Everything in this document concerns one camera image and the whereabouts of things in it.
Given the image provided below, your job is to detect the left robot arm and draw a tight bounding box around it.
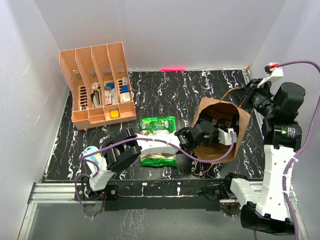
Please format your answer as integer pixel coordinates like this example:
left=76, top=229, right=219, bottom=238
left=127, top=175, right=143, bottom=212
left=79, top=120, right=224, bottom=200

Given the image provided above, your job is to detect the brown paper bag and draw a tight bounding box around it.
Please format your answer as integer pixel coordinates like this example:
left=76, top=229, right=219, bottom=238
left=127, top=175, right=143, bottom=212
left=191, top=87, right=251, bottom=176

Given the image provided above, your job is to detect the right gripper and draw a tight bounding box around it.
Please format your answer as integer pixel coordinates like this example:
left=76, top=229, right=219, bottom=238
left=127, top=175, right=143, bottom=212
left=228, top=78, right=278, bottom=118

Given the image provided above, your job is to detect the light blue packaged tool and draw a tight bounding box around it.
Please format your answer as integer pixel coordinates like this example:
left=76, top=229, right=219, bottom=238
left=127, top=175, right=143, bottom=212
left=80, top=146, right=103, bottom=177

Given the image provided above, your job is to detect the green chips bag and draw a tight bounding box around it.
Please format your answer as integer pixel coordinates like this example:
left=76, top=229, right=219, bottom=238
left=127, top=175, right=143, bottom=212
left=140, top=116, right=178, bottom=168

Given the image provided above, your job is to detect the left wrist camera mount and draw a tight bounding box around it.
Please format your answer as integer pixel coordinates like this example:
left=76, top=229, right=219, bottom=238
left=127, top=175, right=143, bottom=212
left=218, top=128, right=237, bottom=146

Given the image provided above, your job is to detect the peach desk file organizer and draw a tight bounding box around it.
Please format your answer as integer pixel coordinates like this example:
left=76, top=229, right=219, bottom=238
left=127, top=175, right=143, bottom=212
left=59, top=42, right=137, bottom=130

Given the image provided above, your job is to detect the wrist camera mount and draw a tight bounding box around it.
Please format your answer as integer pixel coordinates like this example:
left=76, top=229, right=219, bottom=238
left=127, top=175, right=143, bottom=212
left=218, top=128, right=237, bottom=146
left=257, top=62, right=284, bottom=88

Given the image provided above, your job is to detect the blue eraser box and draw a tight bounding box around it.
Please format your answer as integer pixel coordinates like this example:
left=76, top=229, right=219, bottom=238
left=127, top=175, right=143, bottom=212
left=120, top=85, right=130, bottom=93

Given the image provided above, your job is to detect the white red small box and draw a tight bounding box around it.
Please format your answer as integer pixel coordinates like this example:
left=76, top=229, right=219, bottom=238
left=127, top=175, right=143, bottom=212
left=120, top=92, right=132, bottom=103

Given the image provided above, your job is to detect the black stapler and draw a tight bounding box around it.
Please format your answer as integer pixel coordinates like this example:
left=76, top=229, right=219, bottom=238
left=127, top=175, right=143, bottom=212
left=90, top=90, right=102, bottom=108

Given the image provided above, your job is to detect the pink tape strip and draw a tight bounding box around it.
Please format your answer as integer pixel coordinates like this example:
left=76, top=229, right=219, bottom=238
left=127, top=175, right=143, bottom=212
left=160, top=66, right=186, bottom=72

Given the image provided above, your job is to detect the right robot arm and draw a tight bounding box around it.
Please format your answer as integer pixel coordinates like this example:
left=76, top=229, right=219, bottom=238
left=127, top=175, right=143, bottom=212
left=222, top=78, right=306, bottom=237

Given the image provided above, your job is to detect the red white label box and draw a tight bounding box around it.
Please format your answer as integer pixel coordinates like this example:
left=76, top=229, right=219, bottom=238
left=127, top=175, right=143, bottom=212
left=104, top=90, right=112, bottom=106

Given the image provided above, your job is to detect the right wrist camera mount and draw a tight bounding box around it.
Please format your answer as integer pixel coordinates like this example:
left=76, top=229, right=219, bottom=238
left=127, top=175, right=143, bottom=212
left=257, top=62, right=284, bottom=88

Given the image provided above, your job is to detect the aluminium front rail frame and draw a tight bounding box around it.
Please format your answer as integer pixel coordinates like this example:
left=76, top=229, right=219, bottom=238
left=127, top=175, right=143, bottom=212
left=17, top=72, right=308, bottom=240

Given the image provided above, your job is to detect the yellow sticky note block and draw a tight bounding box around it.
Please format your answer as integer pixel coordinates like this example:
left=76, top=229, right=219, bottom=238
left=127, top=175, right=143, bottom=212
left=110, top=109, right=120, bottom=119

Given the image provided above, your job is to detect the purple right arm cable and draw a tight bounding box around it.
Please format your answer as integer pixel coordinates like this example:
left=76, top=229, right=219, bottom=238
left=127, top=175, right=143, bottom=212
left=252, top=59, right=320, bottom=240

